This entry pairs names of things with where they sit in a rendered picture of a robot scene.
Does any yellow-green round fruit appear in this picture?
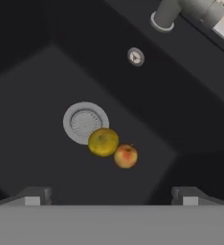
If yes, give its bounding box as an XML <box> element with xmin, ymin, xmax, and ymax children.
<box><xmin>87</xmin><ymin>127</ymin><xmax>121</xmax><ymax>158</ymax></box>

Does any grey sink tap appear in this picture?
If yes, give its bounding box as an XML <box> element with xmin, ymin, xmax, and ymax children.
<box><xmin>149</xmin><ymin>0</ymin><xmax>224</xmax><ymax>33</ymax></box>

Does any red-yellow apple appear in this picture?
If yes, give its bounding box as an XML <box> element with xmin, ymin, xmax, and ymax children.
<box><xmin>113</xmin><ymin>144</ymin><xmax>139</xmax><ymax>169</ymax></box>

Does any grey sink drain strainer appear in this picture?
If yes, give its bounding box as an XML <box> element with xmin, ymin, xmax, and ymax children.
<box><xmin>62</xmin><ymin>100</ymin><xmax>111</xmax><ymax>146</ymax></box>

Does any grey sink overflow cap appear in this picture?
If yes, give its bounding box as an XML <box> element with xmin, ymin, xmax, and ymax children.
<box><xmin>126</xmin><ymin>47</ymin><xmax>146</xmax><ymax>68</ymax></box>

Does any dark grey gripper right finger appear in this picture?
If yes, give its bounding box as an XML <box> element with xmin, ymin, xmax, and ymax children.
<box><xmin>170</xmin><ymin>186</ymin><xmax>224</xmax><ymax>207</ymax></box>

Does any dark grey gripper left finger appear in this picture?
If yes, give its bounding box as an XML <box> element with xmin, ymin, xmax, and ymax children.
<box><xmin>0</xmin><ymin>186</ymin><xmax>54</xmax><ymax>207</ymax></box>

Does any black kitchen sink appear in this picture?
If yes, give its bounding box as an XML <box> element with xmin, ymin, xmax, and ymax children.
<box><xmin>0</xmin><ymin>0</ymin><xmax>224</xmax><ymax>207</ymax></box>

